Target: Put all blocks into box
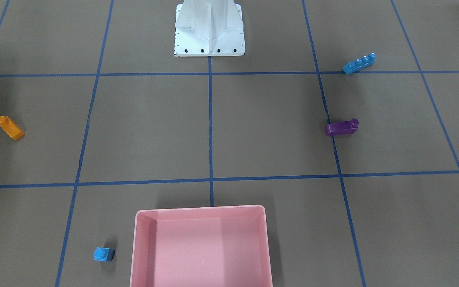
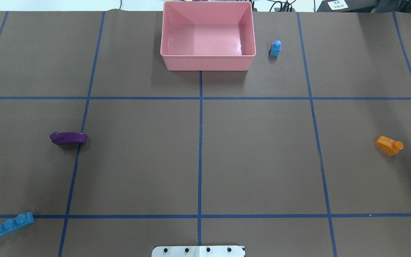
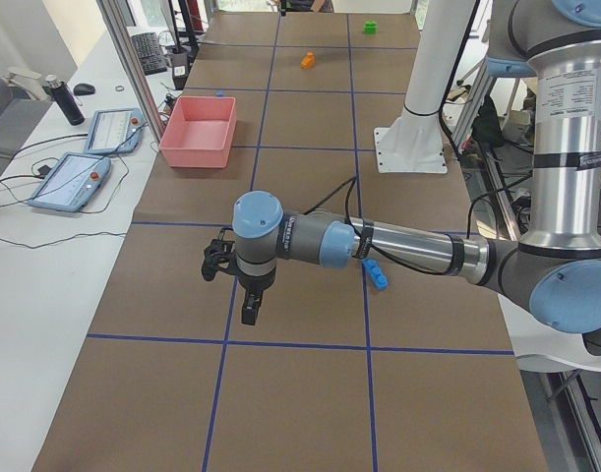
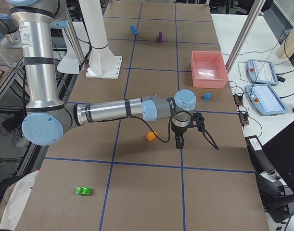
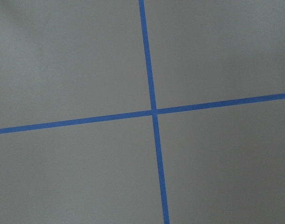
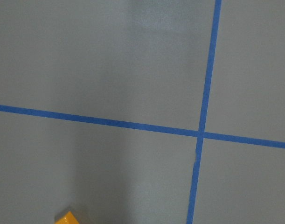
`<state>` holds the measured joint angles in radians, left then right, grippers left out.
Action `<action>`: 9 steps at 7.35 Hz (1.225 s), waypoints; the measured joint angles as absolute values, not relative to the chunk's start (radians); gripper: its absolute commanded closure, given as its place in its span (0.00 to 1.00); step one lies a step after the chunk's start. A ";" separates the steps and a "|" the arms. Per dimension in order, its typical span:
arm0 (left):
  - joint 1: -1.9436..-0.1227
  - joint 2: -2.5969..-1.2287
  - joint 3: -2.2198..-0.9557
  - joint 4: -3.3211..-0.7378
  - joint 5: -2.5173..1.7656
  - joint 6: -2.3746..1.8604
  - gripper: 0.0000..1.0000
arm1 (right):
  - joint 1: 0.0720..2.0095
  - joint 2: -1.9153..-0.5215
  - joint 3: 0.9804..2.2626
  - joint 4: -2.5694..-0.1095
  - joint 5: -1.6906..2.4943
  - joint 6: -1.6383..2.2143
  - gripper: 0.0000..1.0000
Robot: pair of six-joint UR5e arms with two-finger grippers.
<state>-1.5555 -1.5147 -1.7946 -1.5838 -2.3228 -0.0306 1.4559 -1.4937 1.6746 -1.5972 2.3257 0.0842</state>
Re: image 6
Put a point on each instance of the orange toy block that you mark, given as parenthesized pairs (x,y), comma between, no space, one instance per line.
(68,218)

